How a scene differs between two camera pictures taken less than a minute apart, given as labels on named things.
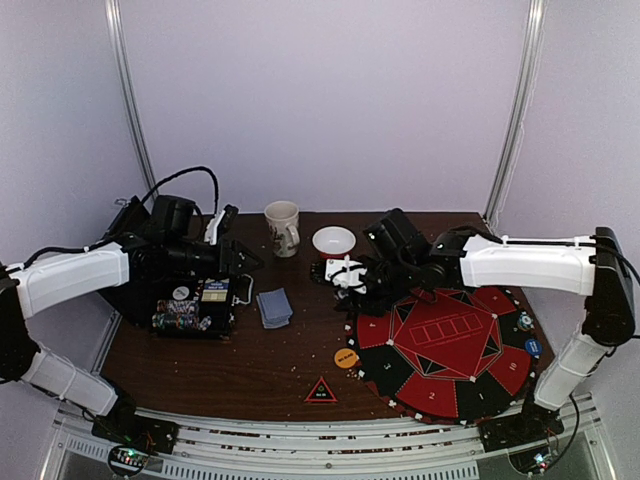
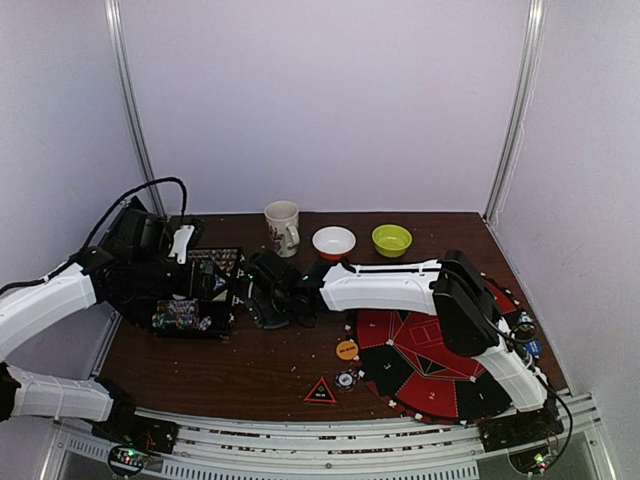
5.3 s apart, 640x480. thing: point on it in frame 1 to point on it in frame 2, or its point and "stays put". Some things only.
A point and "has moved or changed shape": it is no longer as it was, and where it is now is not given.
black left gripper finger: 243,261 to 204,273
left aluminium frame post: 122,77 stays put
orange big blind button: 345,358 has moved or changed shape
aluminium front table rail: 451,450 stays put
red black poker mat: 448,355 stays put
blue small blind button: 533,347 stays put
